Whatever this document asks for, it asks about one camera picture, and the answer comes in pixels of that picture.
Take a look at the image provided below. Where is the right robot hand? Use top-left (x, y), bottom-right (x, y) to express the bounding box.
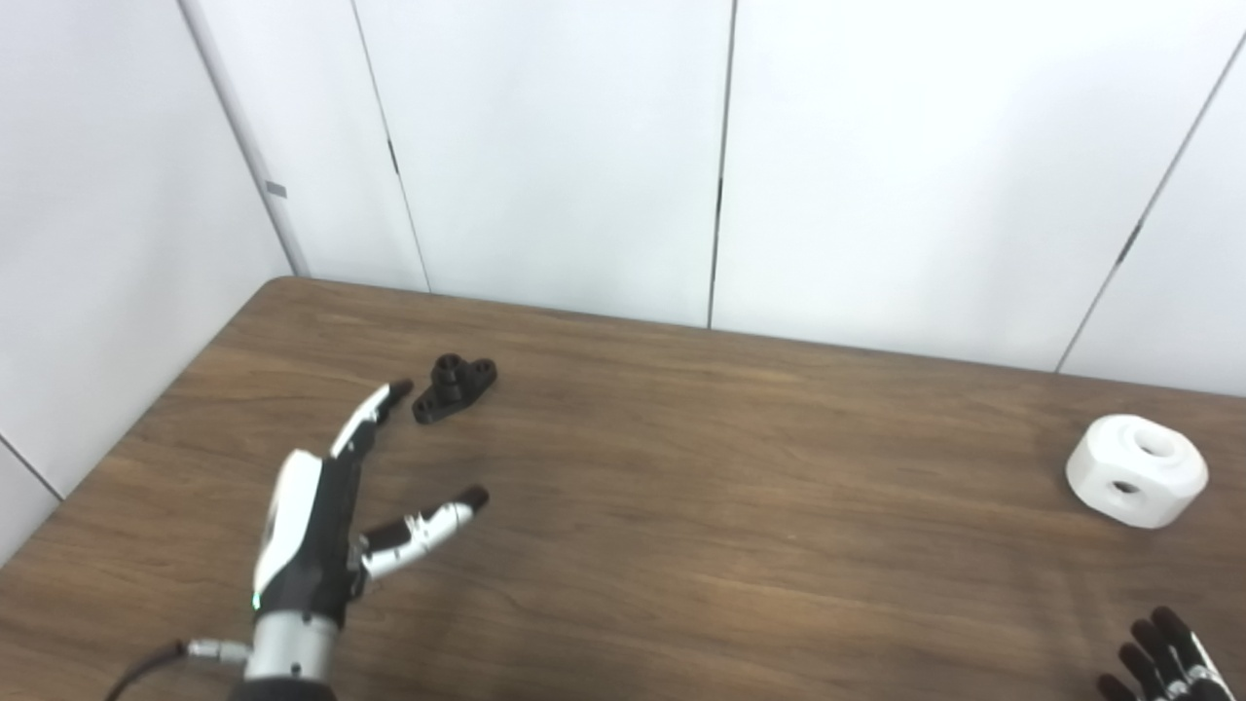
top-left (1097, 607), bottom-right (1239, 701)

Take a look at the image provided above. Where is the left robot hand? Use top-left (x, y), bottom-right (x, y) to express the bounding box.
top-left (251, 379), bottom-right (491, 629)

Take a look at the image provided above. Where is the round white piece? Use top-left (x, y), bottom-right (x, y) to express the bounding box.
top-left (1065, 414), bottom-right (1210, 531)

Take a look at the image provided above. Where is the black flanged holder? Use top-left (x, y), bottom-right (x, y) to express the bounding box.
top-left (412, 353), bottom-right (498, 425)

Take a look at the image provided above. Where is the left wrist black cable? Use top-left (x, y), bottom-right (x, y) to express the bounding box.
top-left (102, 638), bottom-right (256, 701)

